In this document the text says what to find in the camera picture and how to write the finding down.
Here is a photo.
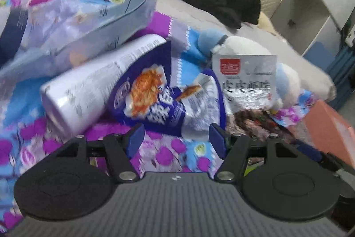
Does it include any light blue plastic bag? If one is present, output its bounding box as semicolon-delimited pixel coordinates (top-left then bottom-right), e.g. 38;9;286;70
0;0;170;82

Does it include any blue purple snack packet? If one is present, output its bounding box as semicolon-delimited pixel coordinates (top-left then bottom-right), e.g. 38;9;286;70
107;44;226;140

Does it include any blue wall pad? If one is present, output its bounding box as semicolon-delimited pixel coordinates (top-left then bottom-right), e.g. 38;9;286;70
302;41;341;60

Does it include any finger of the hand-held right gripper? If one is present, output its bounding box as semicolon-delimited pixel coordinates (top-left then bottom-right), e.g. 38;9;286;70
296;141;323;164

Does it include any dark snack packet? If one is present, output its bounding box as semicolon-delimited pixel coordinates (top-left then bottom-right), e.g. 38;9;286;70
226;108;297;143

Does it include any pink cardboard box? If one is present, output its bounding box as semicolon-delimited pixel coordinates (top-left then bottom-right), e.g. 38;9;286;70
288;100;355;168

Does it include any blue curtain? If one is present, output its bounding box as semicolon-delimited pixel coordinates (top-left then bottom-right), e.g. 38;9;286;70
326;45;355;88

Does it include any grey white wall cabinet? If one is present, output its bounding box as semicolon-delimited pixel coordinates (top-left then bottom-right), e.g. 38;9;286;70
270;0;355;60

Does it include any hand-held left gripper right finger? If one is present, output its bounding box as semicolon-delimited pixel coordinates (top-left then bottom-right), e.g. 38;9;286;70
208;123;303;183

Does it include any silver snack packet red label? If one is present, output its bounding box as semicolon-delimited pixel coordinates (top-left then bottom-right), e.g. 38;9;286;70
212;54;278;112

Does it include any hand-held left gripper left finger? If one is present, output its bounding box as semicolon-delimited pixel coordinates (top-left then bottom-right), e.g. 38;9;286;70
52;123;146;183

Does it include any white and blue plush toy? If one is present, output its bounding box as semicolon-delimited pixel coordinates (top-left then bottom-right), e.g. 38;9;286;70
198;29;303;112

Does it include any purple white snack bag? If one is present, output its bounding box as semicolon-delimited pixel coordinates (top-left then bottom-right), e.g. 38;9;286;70
39;34;167;137

